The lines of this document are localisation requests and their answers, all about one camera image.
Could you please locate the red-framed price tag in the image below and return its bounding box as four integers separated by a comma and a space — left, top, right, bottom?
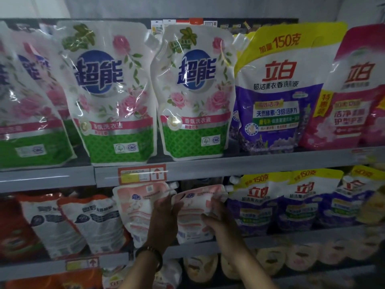
354, 146, 385, 164
65, 257, 100, 271
118, 164, 168, 185

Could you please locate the row of red detergent bottles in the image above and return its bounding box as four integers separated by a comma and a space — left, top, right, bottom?
0, 195, 44, 263

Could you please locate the row of pale yellow bottles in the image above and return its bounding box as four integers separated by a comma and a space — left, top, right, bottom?
183, 226, 385, 282

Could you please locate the grey metal shelf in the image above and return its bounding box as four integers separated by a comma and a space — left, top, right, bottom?
0, 144, 385, 289

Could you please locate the dark beaded bracelet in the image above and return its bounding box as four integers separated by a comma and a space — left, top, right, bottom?
135, 245, 164, 271

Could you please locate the white pink-label bottle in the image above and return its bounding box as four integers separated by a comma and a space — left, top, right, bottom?
153, 258, 182, 289

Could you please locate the magenta Liby pouch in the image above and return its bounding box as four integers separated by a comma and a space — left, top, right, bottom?
301, 24, 385, 151

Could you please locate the person's left hand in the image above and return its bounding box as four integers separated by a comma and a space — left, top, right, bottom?
146, 192, 184, 253

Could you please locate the row of small toiletry boxes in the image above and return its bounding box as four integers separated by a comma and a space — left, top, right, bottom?
150, 18, 219, 35

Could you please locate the person's right hand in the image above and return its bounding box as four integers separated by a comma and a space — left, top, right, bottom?
201, 198, 247, 256

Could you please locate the white green-label bottle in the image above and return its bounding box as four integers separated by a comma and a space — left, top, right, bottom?
102, 265, 130, 289

